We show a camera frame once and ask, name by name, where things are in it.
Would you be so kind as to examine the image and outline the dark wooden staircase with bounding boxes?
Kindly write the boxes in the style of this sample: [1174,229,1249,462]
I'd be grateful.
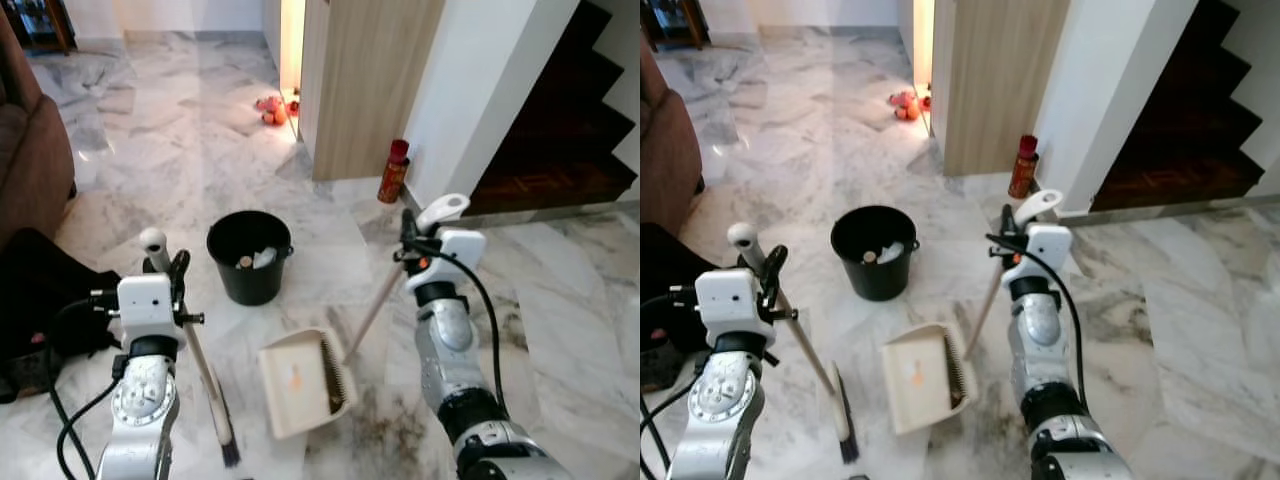
[464,0,641,217]
[1089,0,1267,212]

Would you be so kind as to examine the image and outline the light wood panel cabinet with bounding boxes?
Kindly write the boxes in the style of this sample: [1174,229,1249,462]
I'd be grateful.
[297,0,447,183]
[929,0,1072,179]

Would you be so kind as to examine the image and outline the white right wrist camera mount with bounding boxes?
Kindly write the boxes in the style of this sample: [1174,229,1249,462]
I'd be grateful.
[1000,223,1074,287]
[405,228,489,293]

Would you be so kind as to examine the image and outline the beige long-handled dustpan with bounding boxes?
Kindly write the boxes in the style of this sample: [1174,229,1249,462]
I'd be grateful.
[881,188,1065,437]
[257,193,471,442]

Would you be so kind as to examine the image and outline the brown fabric sofa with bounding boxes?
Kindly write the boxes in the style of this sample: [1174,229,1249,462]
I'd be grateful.
[0,8,78,251]
[640,38,707,237]

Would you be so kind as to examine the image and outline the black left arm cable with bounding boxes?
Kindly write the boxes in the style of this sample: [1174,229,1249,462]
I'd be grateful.
[45,290,126,480]
[640,288,703,473]

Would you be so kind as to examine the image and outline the dark wooden furniture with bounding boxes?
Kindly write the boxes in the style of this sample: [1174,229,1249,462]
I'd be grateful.
[640,0,713,52]
[0,0,78,57]

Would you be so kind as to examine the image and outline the black bag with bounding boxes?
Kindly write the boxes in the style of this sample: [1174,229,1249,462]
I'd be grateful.
[0,227,123,403]

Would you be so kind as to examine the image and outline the beige broom with black bristles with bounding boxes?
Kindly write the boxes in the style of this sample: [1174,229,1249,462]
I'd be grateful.
[138,227,243,469]
[726,221,861,465]

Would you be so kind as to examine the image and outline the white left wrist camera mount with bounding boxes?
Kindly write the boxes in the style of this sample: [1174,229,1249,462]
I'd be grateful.
[116,274,187,346]
[694,267,772,337]

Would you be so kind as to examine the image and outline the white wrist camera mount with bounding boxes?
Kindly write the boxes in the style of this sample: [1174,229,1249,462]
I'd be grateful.
[405,228,489,293]
[1000,223,1074,287]
[116,274,187,346]
[694,267,772,337]

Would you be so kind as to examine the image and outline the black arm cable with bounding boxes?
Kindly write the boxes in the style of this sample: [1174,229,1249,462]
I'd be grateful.
[393,238,504,406]
[640,288,703,473]
[45,290,126,480]
[984,233,1088,403]

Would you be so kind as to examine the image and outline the black plastic bucket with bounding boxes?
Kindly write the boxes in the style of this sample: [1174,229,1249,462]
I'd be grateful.
[206,210,295,307]
[830,205,920,303]

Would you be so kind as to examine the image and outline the red spray can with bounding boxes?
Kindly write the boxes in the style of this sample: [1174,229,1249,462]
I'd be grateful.
[376,139,412,205]
[1007,134,1042,200]

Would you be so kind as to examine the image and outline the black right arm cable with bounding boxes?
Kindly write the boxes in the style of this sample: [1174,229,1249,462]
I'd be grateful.
[393,238,504,406]
[984,233,1088,403]

